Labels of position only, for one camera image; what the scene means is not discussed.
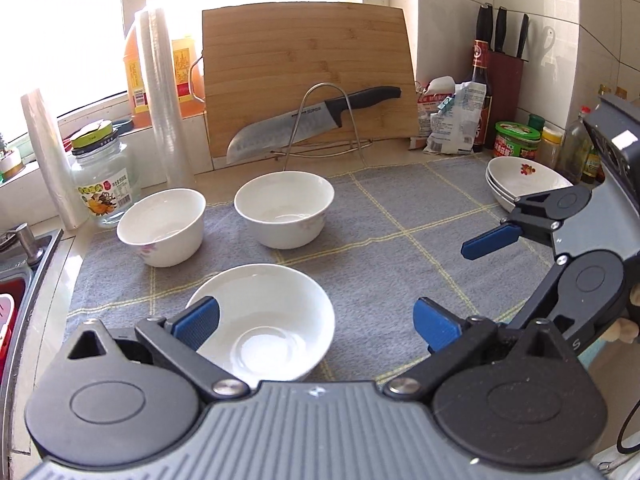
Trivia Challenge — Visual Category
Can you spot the metal wire rack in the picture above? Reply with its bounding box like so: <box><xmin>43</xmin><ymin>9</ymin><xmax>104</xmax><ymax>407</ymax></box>
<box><xmin>272</xmin><ymin>82</ymin><xmax>373</xmax><ymax>171</ymax></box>

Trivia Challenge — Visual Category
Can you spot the glass jar with green lid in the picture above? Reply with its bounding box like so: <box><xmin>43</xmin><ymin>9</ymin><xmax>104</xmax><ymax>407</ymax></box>
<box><xmin>70</xmin><ymin>120</ymin><xmax>136</xmax><ymax>229</ymax></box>

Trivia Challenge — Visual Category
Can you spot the white floral bowl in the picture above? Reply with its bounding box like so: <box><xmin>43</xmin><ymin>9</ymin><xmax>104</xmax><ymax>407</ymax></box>
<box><xmin>234</xmin><ymin>171</ymin><xmax>335</xmax><ymax>250</ymax></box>

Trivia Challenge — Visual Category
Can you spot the dark red knife block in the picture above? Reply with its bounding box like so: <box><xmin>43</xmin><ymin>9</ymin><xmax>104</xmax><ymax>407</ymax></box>
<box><xmin>485</xmin><ymin>51</ymin><xmax>526</xmax><ymax>146</ymax></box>

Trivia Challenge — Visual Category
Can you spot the black cable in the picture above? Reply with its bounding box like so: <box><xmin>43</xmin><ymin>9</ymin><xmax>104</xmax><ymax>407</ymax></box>
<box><xmin>616</xmin><ymin>400</ymin><xmax>640</xmax><ymax>457</ymax></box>

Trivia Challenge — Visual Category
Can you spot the tall clear plastic wrap roll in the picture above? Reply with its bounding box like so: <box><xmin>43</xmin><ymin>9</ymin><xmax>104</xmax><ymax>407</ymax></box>
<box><xmin>136</xmin><ymin>6</ymin><xmax>196</xmax><ymax>188</ymax></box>

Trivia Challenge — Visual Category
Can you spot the green-lid seasoning tub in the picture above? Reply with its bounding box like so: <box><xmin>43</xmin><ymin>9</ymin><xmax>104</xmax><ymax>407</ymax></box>
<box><xmin>492</xmin><ymin>121</ymin><xmax>542</xmax><ymax>162</ymax></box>

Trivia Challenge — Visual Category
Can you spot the blue and white packet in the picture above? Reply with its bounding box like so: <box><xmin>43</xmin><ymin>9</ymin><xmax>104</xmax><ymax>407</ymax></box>
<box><xmin>425</xmin><ymin>81</ymin><xmax>488</xmax><ymax>155</ymax></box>

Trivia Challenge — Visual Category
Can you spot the red and white packet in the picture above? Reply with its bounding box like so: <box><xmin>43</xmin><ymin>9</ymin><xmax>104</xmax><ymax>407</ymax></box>
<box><xmin>415</xmin><ymin>85</ymin><xmax>451</xmax><ymax>151</ymax></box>

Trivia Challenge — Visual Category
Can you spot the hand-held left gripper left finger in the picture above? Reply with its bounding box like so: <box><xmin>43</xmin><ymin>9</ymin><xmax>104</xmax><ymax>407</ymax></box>
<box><xmin>62</xmin><ymin>296</ymin><xmax>250</xmax><ymax>403</ymax></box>

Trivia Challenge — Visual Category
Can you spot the metal sink knob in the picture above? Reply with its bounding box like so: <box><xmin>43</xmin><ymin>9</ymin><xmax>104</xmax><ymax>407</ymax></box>
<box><xmin>0</xmin><ymin>223</ymin><xmax>43</xmax><ymax>266</ymax></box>

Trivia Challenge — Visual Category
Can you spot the dark sauce bottle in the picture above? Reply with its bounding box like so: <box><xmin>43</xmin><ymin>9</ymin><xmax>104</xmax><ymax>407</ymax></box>
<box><xmin>462</xmin><ymin>39</ymin><xmax>494</xmax><ymax>153</ymax></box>

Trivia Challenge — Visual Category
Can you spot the orange liquid bottle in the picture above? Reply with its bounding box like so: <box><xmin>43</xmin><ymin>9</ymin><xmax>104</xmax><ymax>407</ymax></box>
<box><xmin>122</xmin><ymin>0</ymin><xmax>206</xmax><ymax>128</ymax></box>

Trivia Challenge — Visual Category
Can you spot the red plastic basin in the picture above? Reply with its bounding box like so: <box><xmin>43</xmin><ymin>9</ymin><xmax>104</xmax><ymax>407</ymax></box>
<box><xmin>0</xmin><ymin>280</ymin><xmax>21</xmax><ymax>361</ymax></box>

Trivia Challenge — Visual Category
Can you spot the yellow-lid spice jar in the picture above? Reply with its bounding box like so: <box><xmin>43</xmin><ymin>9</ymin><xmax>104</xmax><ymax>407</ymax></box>
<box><xmin>540</xmin><ymin>126</ymin><xmax>565</xmax><ymax>171</ymax></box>

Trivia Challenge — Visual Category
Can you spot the grey checked dish mat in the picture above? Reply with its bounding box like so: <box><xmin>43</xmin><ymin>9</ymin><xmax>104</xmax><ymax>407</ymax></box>
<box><xmin>67</xmin><ymin>152</ymin><xmax>566</xmax><ymax>381</ymax></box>

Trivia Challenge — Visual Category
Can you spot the large white fruit-print plate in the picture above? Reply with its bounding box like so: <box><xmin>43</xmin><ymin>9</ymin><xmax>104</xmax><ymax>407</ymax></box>
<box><xmin>487</xmin><ymin>156</ymin><xmax>573</xmax><ymax>200</ymax></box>

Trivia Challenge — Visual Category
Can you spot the bamboo cutting board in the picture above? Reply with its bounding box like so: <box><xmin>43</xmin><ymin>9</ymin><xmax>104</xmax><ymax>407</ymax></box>
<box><xmin>201</xmin><ymin>2</ymin><xmax>420</xmax><ymax>158</ymax></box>

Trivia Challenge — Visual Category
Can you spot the small potted plant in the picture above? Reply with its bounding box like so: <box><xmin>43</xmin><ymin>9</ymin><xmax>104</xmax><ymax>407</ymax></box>
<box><xmin>0</xmin><ymin>132</ymin><xmax>23</xmax><ymax>181</ymax></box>

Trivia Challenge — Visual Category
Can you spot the person's right hand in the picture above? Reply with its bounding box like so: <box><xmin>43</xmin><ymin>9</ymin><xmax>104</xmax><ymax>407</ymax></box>
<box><xmin>602</xmin><ymin>317</ymin><xmax>640</xmax><ymax>345</ymax></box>

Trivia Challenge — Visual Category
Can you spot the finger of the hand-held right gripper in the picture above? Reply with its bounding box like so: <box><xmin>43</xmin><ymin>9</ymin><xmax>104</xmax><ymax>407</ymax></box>
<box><xmin>461</xmin><ymin>191</ymin><xmax>563</xmax><ymax>261</ymax></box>
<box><xmin>500</xmin><ymin>255</ymin><xmax>576</xmax><ymax>330</ymax></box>

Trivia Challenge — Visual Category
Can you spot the black-handled knife in block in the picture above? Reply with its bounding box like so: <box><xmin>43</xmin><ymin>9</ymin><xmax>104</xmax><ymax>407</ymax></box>
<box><xmin>494</xmin><ymin>6</ymin><xmax>508</xmax><ymax>53</ymax></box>
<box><xmin>476</xmin><ymin>4</ymin><xmax>494</xmax><ymax>53</ymax></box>
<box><xmin>515</xmin><ymin>13</ymin><xmax>530</xmax><ymax>58</ymax></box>

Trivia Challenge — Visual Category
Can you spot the steel sink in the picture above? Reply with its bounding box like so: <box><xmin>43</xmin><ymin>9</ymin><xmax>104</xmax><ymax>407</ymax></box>
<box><xmin>0</xmin><ymin>227</ymin><xmax>66</xmax><ymax>411</ymax></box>

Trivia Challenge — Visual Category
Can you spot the clear bottle, red cap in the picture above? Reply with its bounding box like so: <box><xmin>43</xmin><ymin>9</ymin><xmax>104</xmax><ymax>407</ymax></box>
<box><xmin>557</xmin><ymin>105</ymin><xmax>606</xmax><ymax>184</ymax></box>

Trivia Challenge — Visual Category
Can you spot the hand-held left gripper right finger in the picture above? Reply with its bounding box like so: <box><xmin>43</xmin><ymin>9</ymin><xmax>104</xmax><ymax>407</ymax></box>
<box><xmin>384</xmin><ymin>297</ymin><xmax>575</xmax><ymax>403</ymax></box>

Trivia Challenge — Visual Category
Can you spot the white wall hook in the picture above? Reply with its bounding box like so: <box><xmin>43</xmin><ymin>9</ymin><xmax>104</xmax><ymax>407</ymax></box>
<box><xmin>542</xmin><ymin>29</ymin><xmax>559</xmax><ymax>69</ymax></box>

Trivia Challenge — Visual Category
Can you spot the kitchen knife with black handle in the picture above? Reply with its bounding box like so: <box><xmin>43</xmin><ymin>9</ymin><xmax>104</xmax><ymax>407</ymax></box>
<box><xmin>226</xmin><ymin>86</ymin><xmax>402</xmax><ymax>164</ymax></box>

